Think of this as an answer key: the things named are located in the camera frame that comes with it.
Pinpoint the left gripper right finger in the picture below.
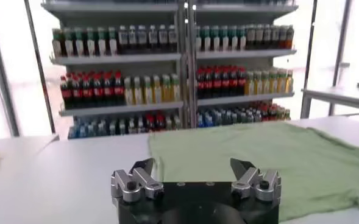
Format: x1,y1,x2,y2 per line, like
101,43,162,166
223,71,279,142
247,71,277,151
229,157,282,204

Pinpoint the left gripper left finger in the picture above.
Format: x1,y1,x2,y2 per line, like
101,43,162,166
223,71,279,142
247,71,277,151
110,157,165,204

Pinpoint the green polo shirt red print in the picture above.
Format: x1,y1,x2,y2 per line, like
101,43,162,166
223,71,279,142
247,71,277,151
148,121,359,222

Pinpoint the yellow juice bottle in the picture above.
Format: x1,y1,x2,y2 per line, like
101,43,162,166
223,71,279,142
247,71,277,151
277,69,287,94
124,76,135,106
245,71,255,96
133,75,144,105
269,69,279,94
261,70,271,95
285,69,294,94
152,74,163,103
171,73,181,102
254,71,263,95
143,75,154,105
162,74,172,103

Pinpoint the red cap cola bottle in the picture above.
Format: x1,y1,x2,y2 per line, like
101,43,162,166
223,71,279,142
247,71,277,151
113,71,126,106
238,66,247,97
103,71,115,107
82,72,94,108
204,67,215,99
71,73,84,109
196,68,206,99
92,72,105,107
60,75,74,110
229,66,239,97
221,66,231,98
213,66,223,98

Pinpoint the white side table with legs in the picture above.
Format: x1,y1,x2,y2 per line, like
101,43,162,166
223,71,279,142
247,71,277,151
300,82,359,122

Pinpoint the green cap tea bottle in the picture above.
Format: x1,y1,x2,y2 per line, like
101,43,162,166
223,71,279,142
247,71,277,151
210,25,221,52
73,27,85,57
52,27,63,58
107,26,118,56
219,25,230,52
237,25,247,51
96,27,108,57
196,26,203,52
201,26,211,52
85,27,96,57
62,27,74,57
229,25,239,51

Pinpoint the black slanted metal pole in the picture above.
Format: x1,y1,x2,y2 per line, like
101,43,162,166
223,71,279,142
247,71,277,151
24,0,57,135
302,0,319,91

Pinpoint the dark bottle beige label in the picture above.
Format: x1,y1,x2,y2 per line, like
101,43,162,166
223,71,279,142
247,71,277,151
254,24,265,50
246,24,256,50

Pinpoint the grey window frame post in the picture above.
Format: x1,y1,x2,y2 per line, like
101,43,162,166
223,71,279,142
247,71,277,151
0,0,21,137
328,0,353,116

